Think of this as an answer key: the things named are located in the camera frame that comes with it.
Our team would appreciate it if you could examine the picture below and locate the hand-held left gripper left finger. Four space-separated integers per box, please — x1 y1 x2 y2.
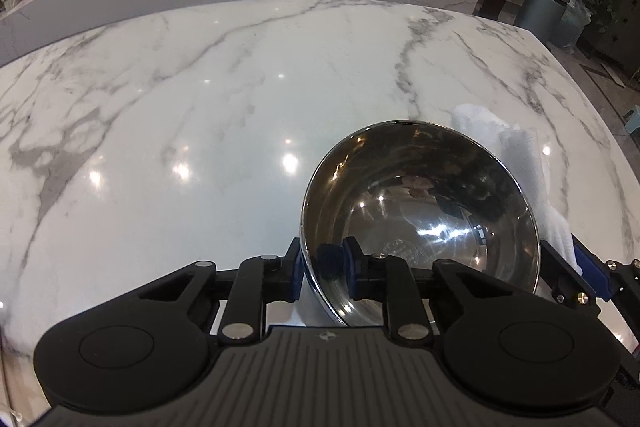
137 237 306 344

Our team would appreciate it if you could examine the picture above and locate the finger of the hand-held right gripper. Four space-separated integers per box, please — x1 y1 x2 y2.
540 234 640 308

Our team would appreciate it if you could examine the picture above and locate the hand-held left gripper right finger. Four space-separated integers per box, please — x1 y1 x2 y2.
342 236 511 344

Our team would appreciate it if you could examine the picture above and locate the blue steel bowl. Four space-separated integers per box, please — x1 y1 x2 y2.
299 119 542 329

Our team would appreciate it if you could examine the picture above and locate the white paper towel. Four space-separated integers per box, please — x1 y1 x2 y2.
450 103 585 275

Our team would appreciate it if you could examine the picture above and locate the dark grey cabinet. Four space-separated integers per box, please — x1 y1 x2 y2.
582 7 640 78

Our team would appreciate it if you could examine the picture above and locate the grey pedal trash can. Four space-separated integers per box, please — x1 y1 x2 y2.
512 0 574 48

